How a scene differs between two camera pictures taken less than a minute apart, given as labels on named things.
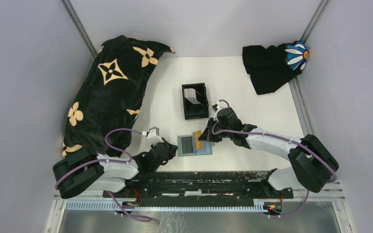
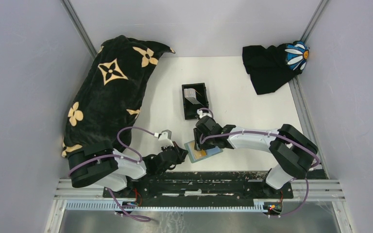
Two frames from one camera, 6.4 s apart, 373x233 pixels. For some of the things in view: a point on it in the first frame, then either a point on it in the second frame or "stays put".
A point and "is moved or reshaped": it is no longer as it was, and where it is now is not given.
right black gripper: [207, 134] to [198, 145]
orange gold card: [198, 143] is moved or reshaped
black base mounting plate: [234, 185] stays put
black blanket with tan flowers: [108, 96] stays put
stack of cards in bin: [190, 94] stays put
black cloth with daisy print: [270, 68] stays put
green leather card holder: [186, 146] is moved or reshaped
